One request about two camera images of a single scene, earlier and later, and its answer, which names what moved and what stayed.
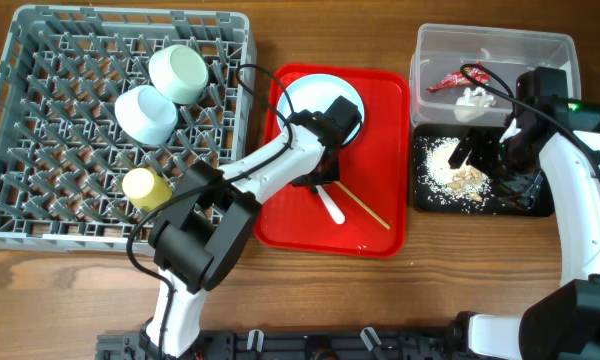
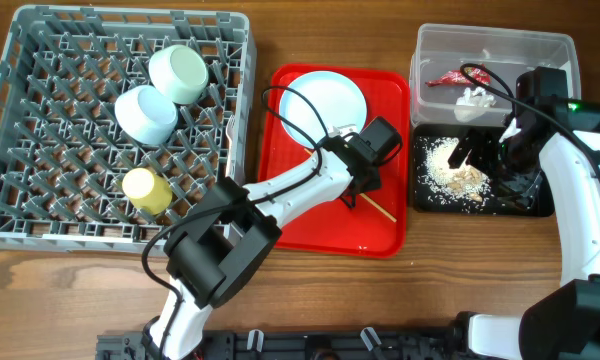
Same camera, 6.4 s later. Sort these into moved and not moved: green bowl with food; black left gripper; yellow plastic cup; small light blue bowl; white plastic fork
Moved: white plastic fork; black left gripper
Not moved: yellow plastic cup; small light blue bowl; green bowl with food
